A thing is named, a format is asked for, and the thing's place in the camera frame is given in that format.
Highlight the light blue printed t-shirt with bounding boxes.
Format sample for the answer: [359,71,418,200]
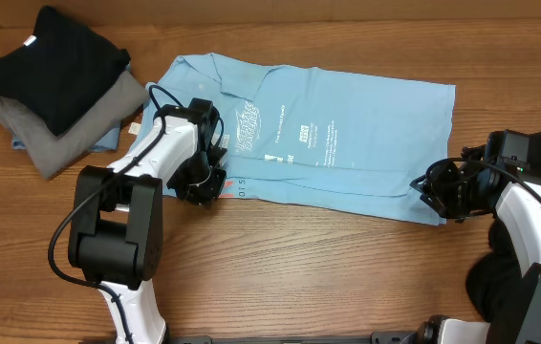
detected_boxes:
[140,54,456,226]

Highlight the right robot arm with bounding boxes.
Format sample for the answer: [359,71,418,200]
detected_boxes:
[409,130,541,343]

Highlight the folded blue shirt under stack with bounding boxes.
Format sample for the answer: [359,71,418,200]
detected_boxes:
[11,124,120,153]

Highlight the black garment at right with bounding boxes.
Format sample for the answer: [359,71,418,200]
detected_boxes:
[465,132,541,322]

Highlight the folded grey shirt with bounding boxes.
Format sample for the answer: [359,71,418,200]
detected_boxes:
[0,71,148,179]

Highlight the folded black shirt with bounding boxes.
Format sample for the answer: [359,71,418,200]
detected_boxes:
[0,6,131,136]

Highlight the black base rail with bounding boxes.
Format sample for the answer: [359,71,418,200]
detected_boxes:
[163,331,430,344]

